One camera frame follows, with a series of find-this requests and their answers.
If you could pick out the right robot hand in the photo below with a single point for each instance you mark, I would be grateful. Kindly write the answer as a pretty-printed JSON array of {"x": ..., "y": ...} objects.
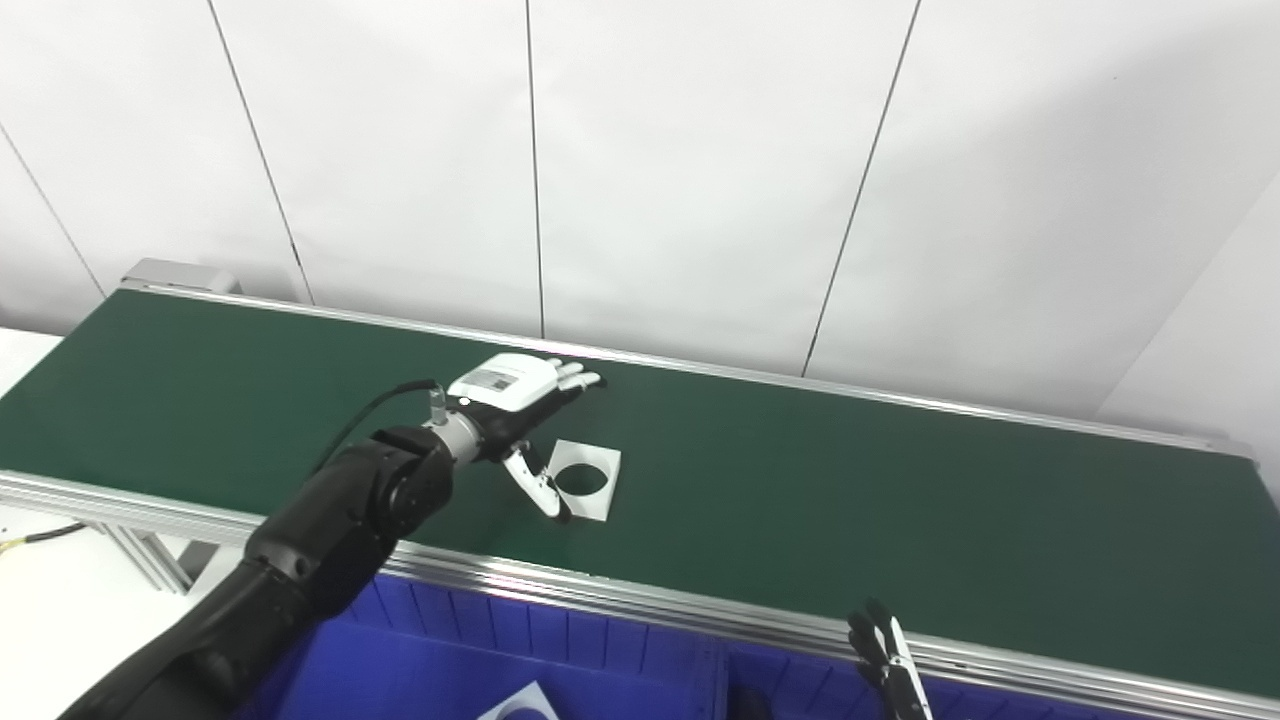
[{"x": 895, "y": 670}]

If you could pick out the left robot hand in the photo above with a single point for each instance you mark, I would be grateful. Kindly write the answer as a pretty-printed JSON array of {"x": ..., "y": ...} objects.
[{"x": 505, "y": 385}]

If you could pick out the white square part with hole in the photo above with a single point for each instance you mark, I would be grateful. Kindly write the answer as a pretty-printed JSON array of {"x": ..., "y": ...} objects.
[
  {"x": 605, "y": 495},
  {"x": 525, "y": 708}
]

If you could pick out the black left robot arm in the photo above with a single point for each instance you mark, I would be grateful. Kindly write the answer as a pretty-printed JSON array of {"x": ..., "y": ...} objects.
[{"x": 320, "y": 545}]

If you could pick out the blue bin with black parts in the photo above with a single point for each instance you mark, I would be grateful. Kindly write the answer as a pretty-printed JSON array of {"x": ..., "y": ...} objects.
[{"x": 820, "y": 690}]

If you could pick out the black block part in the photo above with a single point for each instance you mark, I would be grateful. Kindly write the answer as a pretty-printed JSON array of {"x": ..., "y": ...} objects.
[{"x": 748, "y": 705}]

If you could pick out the green conveyor belt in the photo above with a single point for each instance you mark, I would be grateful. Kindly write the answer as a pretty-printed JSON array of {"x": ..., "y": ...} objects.
[
  {"x": 600, "y": 590},
  {"x": 850, "y": 510}
]

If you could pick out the blue bin with white parts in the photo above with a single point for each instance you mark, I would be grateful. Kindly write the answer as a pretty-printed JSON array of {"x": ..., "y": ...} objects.
[{"x": 420, "y": 670}]

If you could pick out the grey conveyor motor housing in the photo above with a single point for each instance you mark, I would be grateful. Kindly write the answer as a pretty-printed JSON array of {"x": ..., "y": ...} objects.
[{"x": 180, "y": 275}]

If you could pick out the aluminium conveyor leg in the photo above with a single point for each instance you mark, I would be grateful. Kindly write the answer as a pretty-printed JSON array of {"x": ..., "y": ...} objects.
[{"x": 150, "y": 560}]

